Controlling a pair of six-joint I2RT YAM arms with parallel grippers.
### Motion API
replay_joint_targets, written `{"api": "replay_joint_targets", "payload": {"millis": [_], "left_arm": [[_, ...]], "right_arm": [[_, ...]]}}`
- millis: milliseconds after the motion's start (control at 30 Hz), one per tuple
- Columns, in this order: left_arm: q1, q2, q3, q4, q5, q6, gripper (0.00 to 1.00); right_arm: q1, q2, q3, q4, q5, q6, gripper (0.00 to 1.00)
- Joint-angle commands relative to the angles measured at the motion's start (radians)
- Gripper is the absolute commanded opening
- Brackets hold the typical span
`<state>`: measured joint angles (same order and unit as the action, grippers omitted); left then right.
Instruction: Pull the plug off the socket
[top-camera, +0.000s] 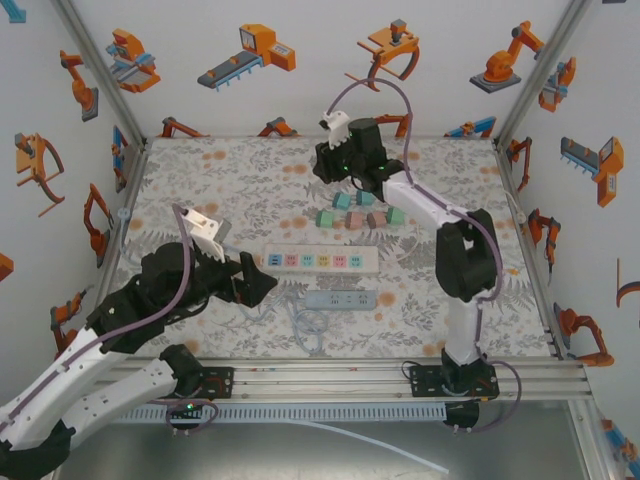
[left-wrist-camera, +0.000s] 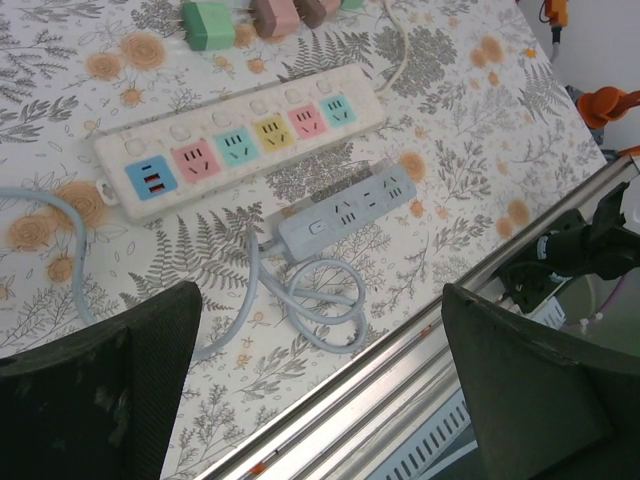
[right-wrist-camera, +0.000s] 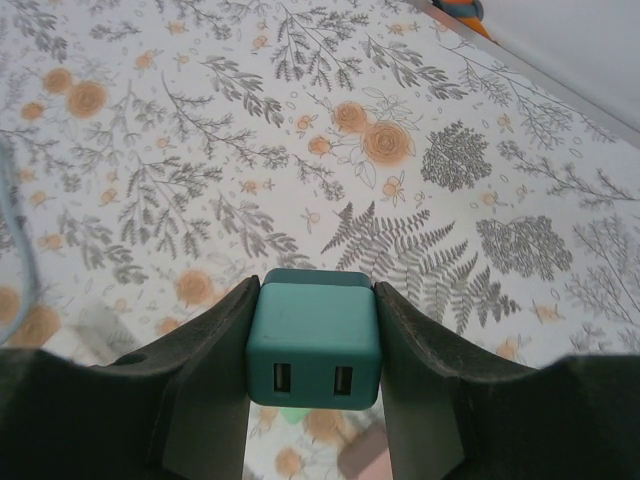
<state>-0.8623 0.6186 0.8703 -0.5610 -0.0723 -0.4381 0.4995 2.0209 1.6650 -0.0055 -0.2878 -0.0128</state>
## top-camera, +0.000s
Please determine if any grey-blue power strip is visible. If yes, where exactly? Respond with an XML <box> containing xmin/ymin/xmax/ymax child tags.
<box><xmin>304</xmin><ymin>289</ymin><xmax>377</xmax><ymax>312</ymax></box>

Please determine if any aluminium side rail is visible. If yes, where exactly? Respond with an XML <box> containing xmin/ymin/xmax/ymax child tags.
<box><xmin>74</xmin><ymin>139</ymin><xmax>152</xmax><ymax>351</ymax></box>
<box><xmin>492</xmin><ymin>137</ymin><xmax>566</xmax><ymax>361</ymax></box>

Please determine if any white power strip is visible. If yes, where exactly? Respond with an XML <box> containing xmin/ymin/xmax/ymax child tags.
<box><xmin>263</xmin><ymin>243</ymin><xmax>380</xmax><ymax>275</ymax></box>

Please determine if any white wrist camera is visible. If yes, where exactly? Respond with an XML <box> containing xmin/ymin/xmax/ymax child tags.
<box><xmin>182</xmin><ymin>207</ymin><xmax>232</xmax><ymax>264</ymax></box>
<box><xmin>319</xmin><ymin>110</ymin><xmax>351</xmax><ymax>149</ymax></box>

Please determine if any aluminium frame post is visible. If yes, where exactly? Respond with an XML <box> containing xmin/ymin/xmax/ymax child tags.
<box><xmin>49</xmin><ymin>0</ymin><xmax>150</xmax><ymax>147</ymax></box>
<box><xmin>492</xmin><ymin>0</ymin><xmax>596</xmax><ymax>147</ymax></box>

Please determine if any aluminium front frame rail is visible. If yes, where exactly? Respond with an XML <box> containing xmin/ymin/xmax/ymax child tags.
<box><xmin>89</xmin><ymin>358</ymin><xmax>594</xmax><ymax>404</ymax></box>

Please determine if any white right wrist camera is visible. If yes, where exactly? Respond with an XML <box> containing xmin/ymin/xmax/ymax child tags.
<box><xmin>319</xmin><ymin>110</ymin><xmax>351</xmax><ymax>149</ymax></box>

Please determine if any black box under base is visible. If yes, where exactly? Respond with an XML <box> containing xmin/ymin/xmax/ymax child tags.
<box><xmin>443</xmin><ymin>399</ymin><xmax>481</xmax><ymax>434</ymax></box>

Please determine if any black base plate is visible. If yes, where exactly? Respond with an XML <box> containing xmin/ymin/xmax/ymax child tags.
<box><xmin>197</xmin><ymin>366</ymin><xmax>236</xmax><ymax>400</ymax></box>
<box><xmin>409</xmin><ymin>364</ymin><xmax>500</xmax><ymax>400</ymax></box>

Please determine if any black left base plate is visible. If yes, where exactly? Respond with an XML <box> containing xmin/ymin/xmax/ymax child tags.
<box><xmin>197</xmin><ymin>366</ymin><xmax>236</xmax><ymax>400</ymax></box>

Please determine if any grey metal base plate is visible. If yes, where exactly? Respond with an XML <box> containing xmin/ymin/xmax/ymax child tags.
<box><xmin>49</xmin><ymin>422</ymin><xmax>591</xmax><ymax>480</ymax></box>

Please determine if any floral tablecloth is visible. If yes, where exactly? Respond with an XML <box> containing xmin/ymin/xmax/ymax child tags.
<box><xmin>102</xmin><ymin>135</ymin><xmax>557</xmax><ymax>360</ymax></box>

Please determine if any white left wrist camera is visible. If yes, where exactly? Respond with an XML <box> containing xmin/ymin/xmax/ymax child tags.
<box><xmin>182</xmin><ymin>207</ymin><xmax>232</xmax><ymax>264</ymax></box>

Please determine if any white slotted cable duct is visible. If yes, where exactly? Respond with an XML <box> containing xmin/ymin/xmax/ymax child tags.
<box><xmin>112</xmin><ymin>403</ymin><xmax>449</xmax><ymax>424</ymax></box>

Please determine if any circuit board with green light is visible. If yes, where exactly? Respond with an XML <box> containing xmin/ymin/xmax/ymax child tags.
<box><xmin>166</xmin><ymin>398</ymin><xmax>207</xmax><ymax>417</ymax></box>

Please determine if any white plastic tube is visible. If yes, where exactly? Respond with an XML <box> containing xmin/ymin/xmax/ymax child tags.
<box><xmin>294</xmin><ymin>419</ymin><xmax>451</xmax><ymax>475</ymax></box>

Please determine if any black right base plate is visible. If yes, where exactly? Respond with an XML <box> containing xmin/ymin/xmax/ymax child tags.
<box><xmin>409</xmin><ymin>364</ymin><xmax>500</xmax><ymax>400</ymax></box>

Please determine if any grey-blue power strip cable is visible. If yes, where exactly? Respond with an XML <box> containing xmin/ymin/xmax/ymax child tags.
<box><xmin>118</xmin><ymin>208</ymin><xmax>329</xmax><ymax>357</ymax></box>

